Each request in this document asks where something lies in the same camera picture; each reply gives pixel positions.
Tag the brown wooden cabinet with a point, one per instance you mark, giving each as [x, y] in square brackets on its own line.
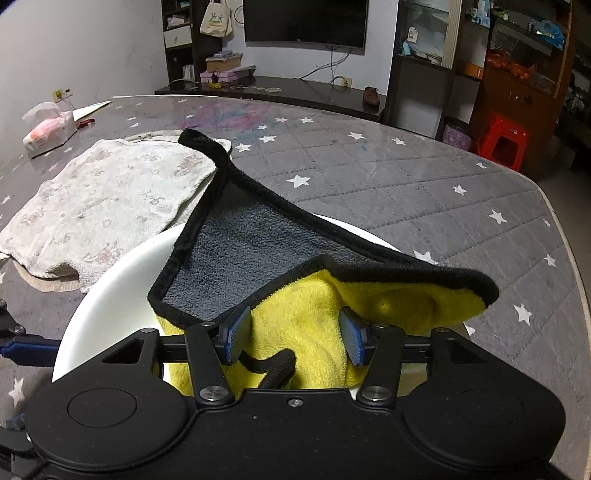
[517, 97]

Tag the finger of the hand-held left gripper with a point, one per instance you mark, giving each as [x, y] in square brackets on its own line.
[32, 349]
[16, 438]

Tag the red plastic stool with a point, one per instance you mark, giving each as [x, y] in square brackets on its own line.
[503, 134]

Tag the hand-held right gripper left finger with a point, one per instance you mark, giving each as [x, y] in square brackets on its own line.
[236, 334]

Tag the grey star-print table cover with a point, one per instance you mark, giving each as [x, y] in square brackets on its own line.
[392, 175]

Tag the yellow black-edged microfiber cloth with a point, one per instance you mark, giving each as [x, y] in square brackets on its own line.
[240, 249]

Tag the black television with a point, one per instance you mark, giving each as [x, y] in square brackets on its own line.
[304, 21]

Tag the white wall outlet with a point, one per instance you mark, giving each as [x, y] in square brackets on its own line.
[62, 94]
[345, 82]

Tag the beige tote bag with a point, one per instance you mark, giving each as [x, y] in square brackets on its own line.
[216, 21]

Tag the dark low television bench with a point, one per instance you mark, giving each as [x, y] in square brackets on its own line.
[300, 94]

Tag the white patterned towel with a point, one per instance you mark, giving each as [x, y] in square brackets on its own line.
[106, 198]

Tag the white paper sheet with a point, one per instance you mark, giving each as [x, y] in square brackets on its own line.
[90, 110]

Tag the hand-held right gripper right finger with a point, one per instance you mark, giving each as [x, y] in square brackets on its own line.
[355, 337]

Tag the white bowl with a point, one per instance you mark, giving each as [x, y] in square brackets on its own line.
[115, 295]

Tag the dark open shelf unit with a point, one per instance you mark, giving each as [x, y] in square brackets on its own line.
[178, 46]

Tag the bag of oranges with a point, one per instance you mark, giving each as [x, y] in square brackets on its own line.
[510, 64]

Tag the purple patterned box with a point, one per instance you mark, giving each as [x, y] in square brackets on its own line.
[456, 136]

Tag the tissue pack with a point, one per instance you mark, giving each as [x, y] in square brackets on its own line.
[48, 131]

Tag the small red tool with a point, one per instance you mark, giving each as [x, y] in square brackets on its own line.
[85, 124]

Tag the stack of pink boxes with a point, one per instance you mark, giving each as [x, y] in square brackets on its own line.
[224, 67]

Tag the glass display cabinet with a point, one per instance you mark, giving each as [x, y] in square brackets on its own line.
[415, 83]

